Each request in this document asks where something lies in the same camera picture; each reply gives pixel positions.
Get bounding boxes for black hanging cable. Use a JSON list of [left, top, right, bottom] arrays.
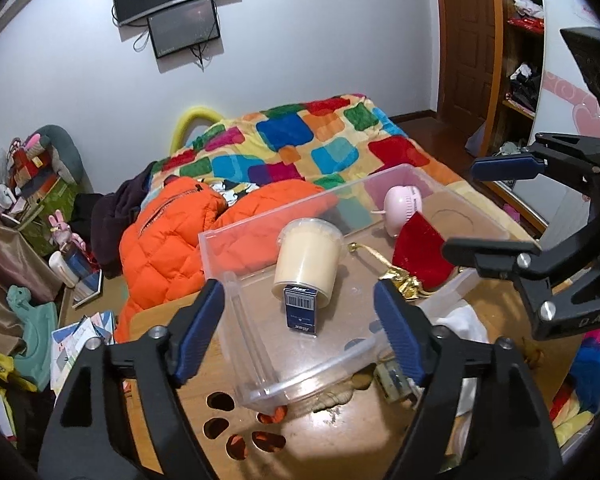
[[190, 45, 212, 72]]

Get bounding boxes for pile of pale clothes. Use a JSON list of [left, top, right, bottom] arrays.
[[497, 140, 536, 157]]

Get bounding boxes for grey round cushion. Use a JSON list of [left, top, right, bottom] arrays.
[[37, 125, 86, 186]]

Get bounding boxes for dark purple garment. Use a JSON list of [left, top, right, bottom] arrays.
[[90, 162, 156, 281]]

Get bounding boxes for pink mini fan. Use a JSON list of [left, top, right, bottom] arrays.
[[372, 185, 426, 238]]

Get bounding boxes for pile of papers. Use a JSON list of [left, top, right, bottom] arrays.
[[50, 310, 118, 393]]

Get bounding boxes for dark folded clothes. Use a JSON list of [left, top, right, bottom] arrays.
[[510, 62, 543, 111]]

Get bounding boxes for tablet with white frame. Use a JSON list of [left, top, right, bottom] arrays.
[[72, 270, 103, 306]]

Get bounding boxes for yellow curved headboard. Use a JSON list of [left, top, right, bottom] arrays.
[[169, 105, 223, 156]]

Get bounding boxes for white cup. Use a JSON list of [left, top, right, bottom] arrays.
[[48, 250, 78, 288]]

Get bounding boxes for dark green glass bottle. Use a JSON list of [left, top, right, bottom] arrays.
[[372, 357, 421, 403]]

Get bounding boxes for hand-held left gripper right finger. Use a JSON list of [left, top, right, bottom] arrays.
[[372, 276, 563, 480]]

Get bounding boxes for orange down jacket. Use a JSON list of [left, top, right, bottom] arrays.
[[112, 176, 341, 346]]

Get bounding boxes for wooden wardrobe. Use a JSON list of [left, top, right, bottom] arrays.
[[432, 0, 600, 231]]

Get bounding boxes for patchwork fabric bag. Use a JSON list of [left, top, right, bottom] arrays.
[[7, 132, 61, 191]]

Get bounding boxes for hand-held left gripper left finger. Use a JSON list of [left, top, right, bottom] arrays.
[[42, 277, 227, 480]]

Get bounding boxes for small blue box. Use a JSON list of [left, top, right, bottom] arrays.
[[283, 285, 318, 337]]

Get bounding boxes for clear plastic storage box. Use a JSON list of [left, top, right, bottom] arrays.
[[198, 162, 511, 413]]

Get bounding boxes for blue bottle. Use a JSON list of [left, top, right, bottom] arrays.
[[62, 245, 93, 281]]

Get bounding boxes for colourful patchwork blanket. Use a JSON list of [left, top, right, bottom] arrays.
[[150, 92, 536, 241]]

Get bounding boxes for red folded cloth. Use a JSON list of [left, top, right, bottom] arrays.
[[507, 17, 546, 36]]

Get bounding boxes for brown wooden door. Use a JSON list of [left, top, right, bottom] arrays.
[[432, 0, 506, 121]]

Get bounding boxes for white and black clothes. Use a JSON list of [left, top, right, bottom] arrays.
[[512, 0, 546, 21]]

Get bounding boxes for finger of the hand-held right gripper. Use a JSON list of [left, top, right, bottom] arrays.
[[470, 132, 600, 202], [442, 239, 596, 286]]

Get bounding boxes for cream round jar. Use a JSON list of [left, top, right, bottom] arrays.
[[271, 218, 343, 306]]

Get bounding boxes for small black wall monitor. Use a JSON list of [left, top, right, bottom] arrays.
[[146, 0, 222, 59]]

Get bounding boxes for red pouch with gold cord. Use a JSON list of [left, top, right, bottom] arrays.
[[347, 210, 458, 301]]

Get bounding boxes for wooden desk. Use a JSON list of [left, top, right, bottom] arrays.
[[57, 195, 596, 480]]

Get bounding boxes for yellow bag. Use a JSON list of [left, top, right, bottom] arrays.
[[0, 345, 38, 411]]

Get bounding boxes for white drawstring pouch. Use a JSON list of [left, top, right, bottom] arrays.
[[437, 302, 491, 416]]

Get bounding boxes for green storage box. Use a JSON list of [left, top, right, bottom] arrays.
[[20, 180, 81, 256]]

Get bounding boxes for pink rabbit toy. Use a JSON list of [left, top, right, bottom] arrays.
[[48, 212, 86, 251]]

